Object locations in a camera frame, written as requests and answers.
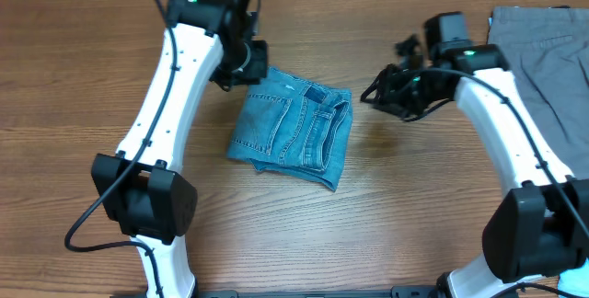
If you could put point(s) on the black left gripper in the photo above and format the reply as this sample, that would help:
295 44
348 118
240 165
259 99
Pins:
259 67

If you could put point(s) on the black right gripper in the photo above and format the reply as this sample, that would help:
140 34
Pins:
386 89

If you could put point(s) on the blue denim jeans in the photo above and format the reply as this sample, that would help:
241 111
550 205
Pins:
294 126

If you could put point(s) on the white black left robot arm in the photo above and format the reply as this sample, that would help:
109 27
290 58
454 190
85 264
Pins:
141 187

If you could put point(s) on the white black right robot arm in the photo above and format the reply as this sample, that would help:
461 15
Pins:
540 229

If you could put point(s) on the grey trousers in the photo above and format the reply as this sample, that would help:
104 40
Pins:
547 49

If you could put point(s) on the light blue garment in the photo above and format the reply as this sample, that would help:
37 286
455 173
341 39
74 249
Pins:
575 281

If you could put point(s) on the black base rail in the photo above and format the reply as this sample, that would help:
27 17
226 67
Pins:
313 293

